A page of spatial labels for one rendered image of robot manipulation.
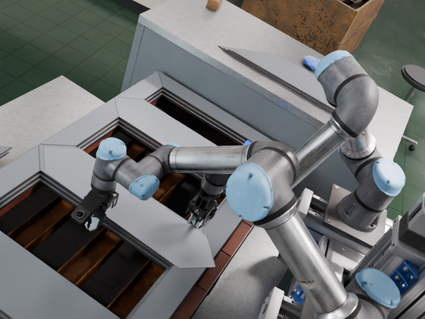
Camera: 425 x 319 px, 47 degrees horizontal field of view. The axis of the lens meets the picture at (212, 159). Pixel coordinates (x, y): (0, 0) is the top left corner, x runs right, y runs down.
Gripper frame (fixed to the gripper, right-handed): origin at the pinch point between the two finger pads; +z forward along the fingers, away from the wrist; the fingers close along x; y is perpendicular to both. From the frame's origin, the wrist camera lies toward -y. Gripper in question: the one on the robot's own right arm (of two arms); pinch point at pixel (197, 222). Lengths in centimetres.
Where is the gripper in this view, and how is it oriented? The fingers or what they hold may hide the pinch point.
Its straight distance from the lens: 174.5
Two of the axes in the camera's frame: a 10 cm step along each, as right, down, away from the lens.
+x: 8.3, 5.3, -1.8
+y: -4.6, 4.8, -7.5
